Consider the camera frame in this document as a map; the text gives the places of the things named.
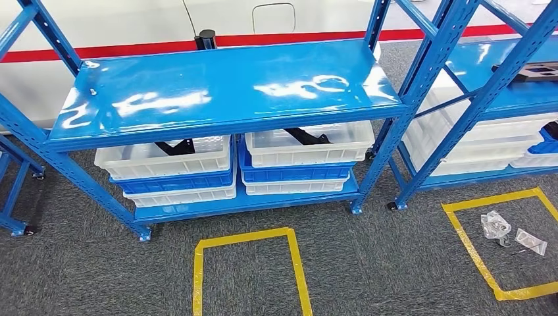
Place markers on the clear plastic bag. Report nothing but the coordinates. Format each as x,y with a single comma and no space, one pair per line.
495,226
531,242

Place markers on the blue metal shelf rack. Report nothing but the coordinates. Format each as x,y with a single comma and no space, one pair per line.
479,100
218,96
13,192

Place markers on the white car body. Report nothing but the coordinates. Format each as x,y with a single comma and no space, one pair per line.
109,17

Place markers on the dark grey tray part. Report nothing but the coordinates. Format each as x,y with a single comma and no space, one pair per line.
527,77

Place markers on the black part in bin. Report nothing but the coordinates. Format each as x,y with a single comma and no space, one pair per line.
178,148
309,138

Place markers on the large white plastic bin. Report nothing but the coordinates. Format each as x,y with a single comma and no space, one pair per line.
505,126
479,155

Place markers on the black stanchion post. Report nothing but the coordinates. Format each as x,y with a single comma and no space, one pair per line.
205,40

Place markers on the yellow floor tape square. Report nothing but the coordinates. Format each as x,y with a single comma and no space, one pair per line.
298,270
471,248

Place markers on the small black part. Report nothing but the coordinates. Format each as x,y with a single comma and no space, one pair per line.
553,130

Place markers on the red barrier belt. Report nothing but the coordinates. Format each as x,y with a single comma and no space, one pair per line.
109,50

